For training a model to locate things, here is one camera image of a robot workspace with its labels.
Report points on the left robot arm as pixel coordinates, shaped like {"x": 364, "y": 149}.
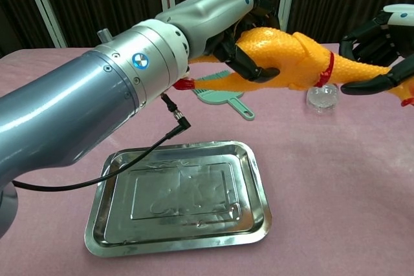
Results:
{"x": 64, "y": 101}

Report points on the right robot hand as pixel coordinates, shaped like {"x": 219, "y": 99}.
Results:
{"x": 372, "y": 40}

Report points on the stainless steel tray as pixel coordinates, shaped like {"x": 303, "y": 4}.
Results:
{"x": 181, "y": 198}

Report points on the yellow rubber chicken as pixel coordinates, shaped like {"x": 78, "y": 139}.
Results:
{"x": 291, "y": 56}

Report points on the clear water bottle red label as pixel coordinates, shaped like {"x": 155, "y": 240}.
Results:
{"x": 323, "y": 101}

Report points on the pink tablecloth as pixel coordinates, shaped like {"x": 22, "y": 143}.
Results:
{"x": 323, "y": 192}

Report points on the teal dustpan brush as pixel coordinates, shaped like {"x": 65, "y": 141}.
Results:
{"x": 239, "y": 108}

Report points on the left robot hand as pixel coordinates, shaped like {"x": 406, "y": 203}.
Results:
{"x": 207, "y": 11}

